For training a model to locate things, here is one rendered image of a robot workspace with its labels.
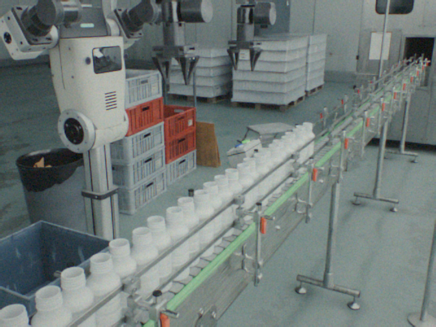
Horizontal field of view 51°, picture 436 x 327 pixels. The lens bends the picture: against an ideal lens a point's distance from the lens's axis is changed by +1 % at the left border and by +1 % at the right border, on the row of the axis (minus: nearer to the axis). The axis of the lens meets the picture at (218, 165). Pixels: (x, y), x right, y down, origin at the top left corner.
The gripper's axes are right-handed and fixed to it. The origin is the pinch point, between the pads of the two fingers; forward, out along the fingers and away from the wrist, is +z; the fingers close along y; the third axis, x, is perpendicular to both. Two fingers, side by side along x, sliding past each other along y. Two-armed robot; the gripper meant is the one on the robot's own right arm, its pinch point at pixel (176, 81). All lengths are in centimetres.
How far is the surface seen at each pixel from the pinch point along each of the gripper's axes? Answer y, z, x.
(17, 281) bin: -48, 60, -22
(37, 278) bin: -48, 63, -15
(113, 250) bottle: 13, 26, -43
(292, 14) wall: -329, -29, 1020
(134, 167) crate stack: -163, 95, 176
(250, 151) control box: 0, 31, 45
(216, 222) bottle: 14.6, 34.2, -7.6
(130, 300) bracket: 17, 33, -46
